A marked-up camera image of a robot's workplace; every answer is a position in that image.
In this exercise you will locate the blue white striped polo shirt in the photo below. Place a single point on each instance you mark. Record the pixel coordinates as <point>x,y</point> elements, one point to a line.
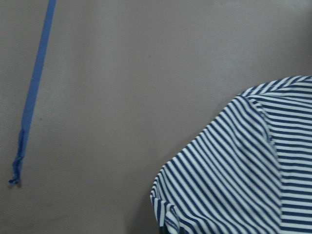
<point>249,171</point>

